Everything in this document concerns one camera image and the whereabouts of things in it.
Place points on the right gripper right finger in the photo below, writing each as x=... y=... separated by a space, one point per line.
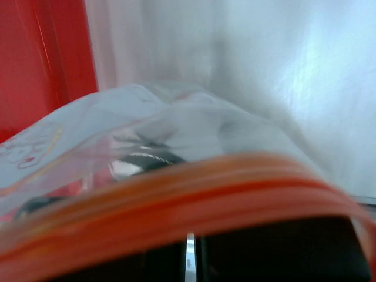
x=312 y=249

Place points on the red plastic tray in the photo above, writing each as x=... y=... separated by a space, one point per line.
x=46 y=60

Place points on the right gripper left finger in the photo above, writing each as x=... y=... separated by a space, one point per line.
x=166 y=263

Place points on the clear zip top bag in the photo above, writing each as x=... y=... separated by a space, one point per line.
x=135 y=168

